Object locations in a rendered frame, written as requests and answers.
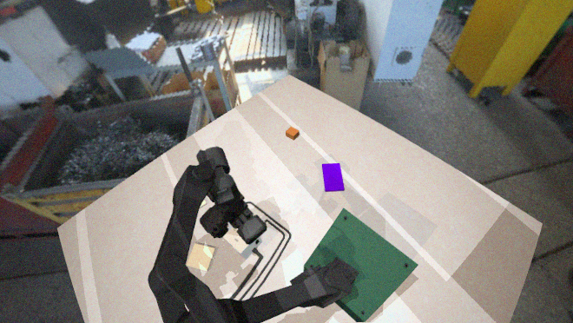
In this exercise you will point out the purple rectangular block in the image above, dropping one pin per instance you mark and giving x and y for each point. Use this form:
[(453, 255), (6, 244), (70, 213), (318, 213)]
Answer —
[(332, 177)]

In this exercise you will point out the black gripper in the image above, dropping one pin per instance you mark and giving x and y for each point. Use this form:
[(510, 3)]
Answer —
[(250, 227)]

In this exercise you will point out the small orange-brown cube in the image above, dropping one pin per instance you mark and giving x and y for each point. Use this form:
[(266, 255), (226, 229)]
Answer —
[(292, 133)]

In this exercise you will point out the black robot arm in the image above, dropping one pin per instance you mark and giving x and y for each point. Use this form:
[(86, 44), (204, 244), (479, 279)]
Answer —
[(173, 285)]

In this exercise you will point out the white cube with black cable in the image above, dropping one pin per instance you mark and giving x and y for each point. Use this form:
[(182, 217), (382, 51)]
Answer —
[(235, 241)]

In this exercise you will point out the black cables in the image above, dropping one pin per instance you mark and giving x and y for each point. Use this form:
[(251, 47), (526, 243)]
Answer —
[(229, 227)]

